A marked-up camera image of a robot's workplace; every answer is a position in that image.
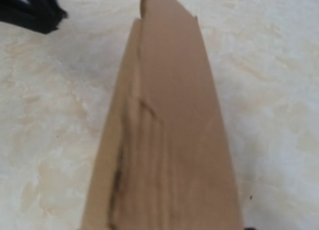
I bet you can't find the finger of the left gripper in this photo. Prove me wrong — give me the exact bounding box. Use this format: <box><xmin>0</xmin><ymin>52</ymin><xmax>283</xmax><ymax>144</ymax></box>
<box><xmin>0</xmin><ymin>0</ymin><xmax>68</xmax><ymax>34</ymax></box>

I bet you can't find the brown cardboard box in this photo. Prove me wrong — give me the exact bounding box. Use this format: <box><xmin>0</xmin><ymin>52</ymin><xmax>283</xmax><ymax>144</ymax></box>
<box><xmin>80</xmin><ymin>0</ymin><xmax>243</xmax><ymax>230</ymax></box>

